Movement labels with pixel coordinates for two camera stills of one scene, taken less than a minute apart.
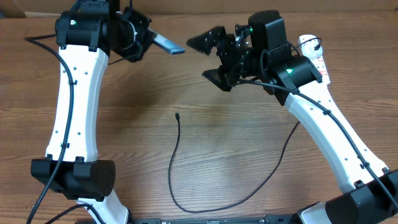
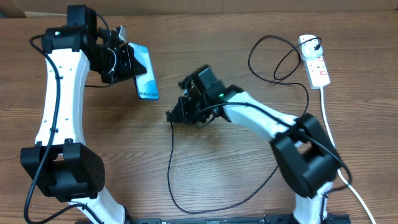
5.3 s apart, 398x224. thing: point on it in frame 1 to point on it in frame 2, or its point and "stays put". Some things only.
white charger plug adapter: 310,45 stays put
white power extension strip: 319,65 stays put
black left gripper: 136,54 to 129,63
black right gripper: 228,45 to 184,113
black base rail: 212,220 stays put
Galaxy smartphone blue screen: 170,45 to 145,83
